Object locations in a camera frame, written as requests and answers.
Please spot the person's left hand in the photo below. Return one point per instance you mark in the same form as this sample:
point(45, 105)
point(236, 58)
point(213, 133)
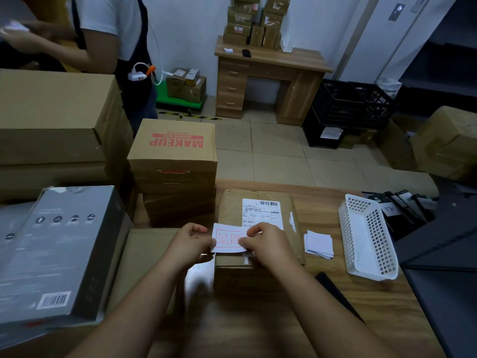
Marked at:
point(186, 249)

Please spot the person's right hand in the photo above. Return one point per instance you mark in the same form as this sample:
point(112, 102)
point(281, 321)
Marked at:
point(272, 249)

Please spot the small plain cardboard box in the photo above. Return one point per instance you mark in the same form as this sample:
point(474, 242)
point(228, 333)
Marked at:
point(145, 257)

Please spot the red stamped white sticker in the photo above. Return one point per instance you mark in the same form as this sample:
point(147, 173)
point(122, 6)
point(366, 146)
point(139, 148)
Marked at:
point(227, 238)

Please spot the stack of white stickers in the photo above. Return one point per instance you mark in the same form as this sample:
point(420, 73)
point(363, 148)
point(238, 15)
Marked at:
point(319, 244)

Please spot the brown taped cardboard parcel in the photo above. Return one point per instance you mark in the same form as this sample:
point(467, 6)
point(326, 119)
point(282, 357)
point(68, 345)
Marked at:
point(231, 205)

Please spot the black handheld scanner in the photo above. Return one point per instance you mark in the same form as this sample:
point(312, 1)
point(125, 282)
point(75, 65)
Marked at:
point(335, 290)

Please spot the red printed cardboard box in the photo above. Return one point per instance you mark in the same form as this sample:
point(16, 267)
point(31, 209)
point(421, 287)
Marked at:
point(171, 141)

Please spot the person's right forearm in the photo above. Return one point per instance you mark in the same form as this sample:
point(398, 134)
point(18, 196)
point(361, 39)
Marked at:
point(328, 320)

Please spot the person's left forearm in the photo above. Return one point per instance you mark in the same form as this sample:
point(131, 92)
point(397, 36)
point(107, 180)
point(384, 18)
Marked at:
point(130, 313)

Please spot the medium taped cardboard box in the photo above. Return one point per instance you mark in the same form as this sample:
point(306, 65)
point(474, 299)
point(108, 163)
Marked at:
point(193, 95)

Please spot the small yellowish cardboard box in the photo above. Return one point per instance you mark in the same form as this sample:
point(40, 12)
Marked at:
point(192, 77)

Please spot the small labelled cardboard box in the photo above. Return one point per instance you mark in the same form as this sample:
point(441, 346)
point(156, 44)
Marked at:
point(177, 75)

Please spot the stack of small cardboard boxes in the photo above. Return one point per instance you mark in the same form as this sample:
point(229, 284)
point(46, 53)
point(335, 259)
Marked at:
point(242, 18)

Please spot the white perforated plastic tray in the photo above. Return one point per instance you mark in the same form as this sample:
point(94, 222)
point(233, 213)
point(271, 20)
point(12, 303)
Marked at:
point(361, 234)

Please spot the black plastic crates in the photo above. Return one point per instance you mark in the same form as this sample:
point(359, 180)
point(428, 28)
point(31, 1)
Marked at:
point(313, 139)

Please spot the black scanners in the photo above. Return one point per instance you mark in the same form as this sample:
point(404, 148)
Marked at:
point(389, 210)

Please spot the black flat device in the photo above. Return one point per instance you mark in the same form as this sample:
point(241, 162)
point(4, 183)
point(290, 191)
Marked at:
point(426, 205)
point(404, 205)
point(415, 201)

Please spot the green platform trolley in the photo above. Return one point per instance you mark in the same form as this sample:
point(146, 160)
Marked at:
point(179, 106)

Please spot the wooden drawer desk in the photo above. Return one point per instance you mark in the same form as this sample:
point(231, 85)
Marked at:
point(298, 96)

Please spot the black plastic crate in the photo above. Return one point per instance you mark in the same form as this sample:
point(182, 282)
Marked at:
point(376, 104)
point(335, 100)

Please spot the dark metal shelf rack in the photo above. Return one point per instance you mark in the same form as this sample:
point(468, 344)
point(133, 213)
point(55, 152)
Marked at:
point(443, 52)
point(443, 294)

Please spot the small black phone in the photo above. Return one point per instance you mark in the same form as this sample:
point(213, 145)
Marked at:
point(246, 53)

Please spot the white plastic bag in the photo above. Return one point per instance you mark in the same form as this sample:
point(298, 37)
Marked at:
point(389, 87)

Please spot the white standing air conditioner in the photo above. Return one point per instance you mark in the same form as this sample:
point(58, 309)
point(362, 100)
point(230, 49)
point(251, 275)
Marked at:
point(380, 40)

